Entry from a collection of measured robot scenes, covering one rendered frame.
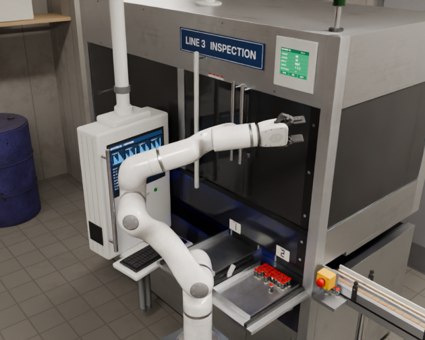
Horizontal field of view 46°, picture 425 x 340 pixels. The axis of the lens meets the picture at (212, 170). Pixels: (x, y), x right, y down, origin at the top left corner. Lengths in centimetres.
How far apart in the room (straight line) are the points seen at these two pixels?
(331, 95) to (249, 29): 51
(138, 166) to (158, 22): 129
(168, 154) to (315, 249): 95
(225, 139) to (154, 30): 131
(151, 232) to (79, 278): 237
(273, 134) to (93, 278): 268
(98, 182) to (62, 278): 166
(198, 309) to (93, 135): 104
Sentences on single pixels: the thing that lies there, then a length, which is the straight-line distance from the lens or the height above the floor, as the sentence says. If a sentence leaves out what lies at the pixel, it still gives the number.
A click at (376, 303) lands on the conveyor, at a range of 247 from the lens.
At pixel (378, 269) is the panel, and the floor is 73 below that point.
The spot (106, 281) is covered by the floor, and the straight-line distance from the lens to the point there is 409.
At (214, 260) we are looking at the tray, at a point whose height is 88.
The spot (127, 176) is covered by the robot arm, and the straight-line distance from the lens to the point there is 177.
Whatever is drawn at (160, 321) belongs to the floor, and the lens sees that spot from 368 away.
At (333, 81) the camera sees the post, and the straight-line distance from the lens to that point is 207.
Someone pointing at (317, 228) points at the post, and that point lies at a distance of 233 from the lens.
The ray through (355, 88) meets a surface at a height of 187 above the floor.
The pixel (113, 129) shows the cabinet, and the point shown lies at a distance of 261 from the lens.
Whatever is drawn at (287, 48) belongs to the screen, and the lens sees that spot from 218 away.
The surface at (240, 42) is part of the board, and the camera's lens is 238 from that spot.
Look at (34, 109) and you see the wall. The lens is 559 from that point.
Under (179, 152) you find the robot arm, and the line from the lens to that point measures 173.
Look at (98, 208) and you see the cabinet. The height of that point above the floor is 112.
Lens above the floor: 243
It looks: 25 degrees down
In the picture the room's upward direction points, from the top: 1 degrees clockwise
